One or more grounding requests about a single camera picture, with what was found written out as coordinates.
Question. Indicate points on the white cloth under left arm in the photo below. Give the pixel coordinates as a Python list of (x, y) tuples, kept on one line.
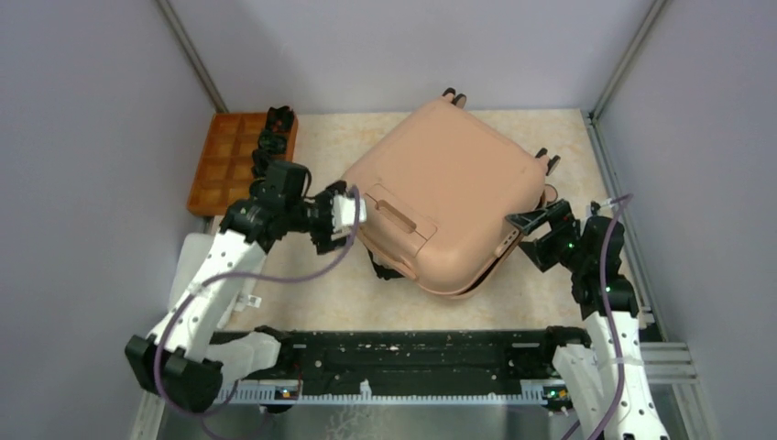
[(193, 253)]

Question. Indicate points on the rolled dark brown tie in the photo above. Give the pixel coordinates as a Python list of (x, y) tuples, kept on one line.
[(261, 161)]

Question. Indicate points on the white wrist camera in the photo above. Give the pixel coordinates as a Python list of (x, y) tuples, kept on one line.
[(347, 211), (603, 208)]

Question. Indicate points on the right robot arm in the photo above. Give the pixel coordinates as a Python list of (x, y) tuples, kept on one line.
[(602, 366)]

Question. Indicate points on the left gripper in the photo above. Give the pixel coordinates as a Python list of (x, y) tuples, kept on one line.
[(322, 240)]

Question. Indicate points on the pink suitcase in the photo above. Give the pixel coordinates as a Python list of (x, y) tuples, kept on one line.
[(438, 190)]

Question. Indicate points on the aluminium rail frame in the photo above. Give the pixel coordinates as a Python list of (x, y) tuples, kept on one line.
[(550, 394)]

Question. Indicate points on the rolled green patterned tie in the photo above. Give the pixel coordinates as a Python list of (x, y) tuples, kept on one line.
[(272, 143)]

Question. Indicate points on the wooden compartment tray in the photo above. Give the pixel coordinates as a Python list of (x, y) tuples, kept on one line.
[(224, 172)]

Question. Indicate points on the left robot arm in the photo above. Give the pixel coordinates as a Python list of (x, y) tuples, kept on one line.
[(177, 360)]

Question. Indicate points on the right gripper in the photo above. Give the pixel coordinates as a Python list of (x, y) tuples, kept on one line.
[(561, 220)]

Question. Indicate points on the rolled dark tie top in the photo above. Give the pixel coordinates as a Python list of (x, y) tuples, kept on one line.
[(280, 119)]

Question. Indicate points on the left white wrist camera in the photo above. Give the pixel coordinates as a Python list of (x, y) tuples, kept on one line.
[(347, 211)]

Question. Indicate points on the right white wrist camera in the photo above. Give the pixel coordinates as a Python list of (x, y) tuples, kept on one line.
[(603, 208)]

